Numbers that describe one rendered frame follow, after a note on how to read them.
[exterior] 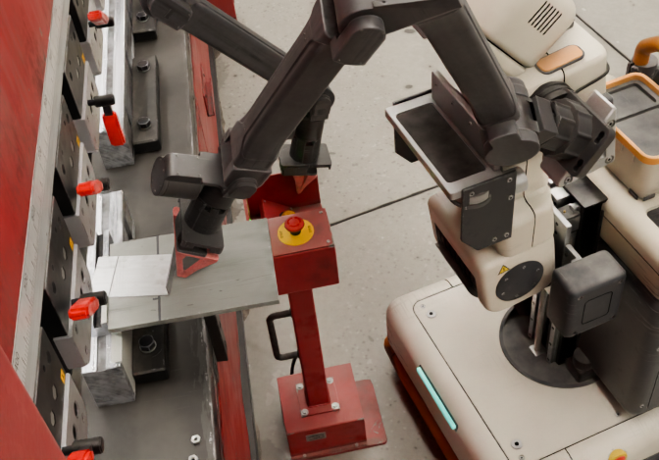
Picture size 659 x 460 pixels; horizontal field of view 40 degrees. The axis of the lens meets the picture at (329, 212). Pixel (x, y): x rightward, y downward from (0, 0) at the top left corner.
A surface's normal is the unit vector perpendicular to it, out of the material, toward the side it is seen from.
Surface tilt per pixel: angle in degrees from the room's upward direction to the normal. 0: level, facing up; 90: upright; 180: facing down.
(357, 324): 0
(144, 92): 0
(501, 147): 111
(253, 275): 0
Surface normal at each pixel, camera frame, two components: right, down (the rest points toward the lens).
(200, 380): -0.08, -0.70
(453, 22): 0.23, 0.93
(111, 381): 0.15, 0.69
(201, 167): 0.50, -0.40
